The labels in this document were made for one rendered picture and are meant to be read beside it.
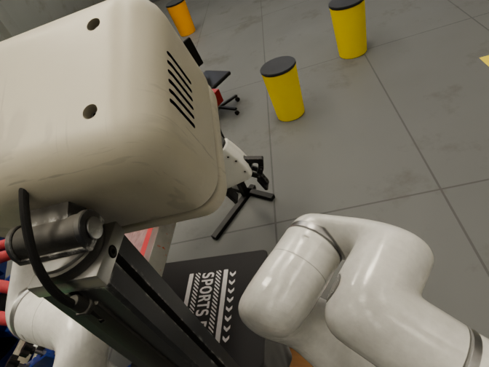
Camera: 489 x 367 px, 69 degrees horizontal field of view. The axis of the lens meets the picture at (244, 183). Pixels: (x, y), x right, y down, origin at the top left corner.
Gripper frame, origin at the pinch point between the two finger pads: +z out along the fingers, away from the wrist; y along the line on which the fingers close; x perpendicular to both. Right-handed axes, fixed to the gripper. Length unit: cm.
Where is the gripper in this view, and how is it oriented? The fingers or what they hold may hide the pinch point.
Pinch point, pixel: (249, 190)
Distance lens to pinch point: 88.6
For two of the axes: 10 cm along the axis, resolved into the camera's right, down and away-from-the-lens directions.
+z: 5.8, 6.2, 5.3
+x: 0.7, -6.9, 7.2
